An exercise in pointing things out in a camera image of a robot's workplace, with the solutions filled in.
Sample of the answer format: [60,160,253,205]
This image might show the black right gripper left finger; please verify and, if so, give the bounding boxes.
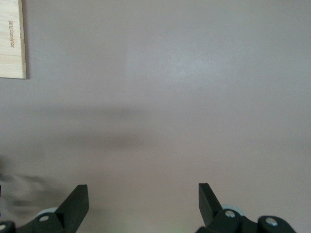
[0,184,89,233]

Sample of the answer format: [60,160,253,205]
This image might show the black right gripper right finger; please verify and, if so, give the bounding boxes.
[196,182,296,233]

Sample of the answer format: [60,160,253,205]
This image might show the brown table mat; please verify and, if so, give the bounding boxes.
[0,0,311,233]

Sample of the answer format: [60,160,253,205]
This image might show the wooden cutting board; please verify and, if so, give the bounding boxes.
[0,0,27,80]

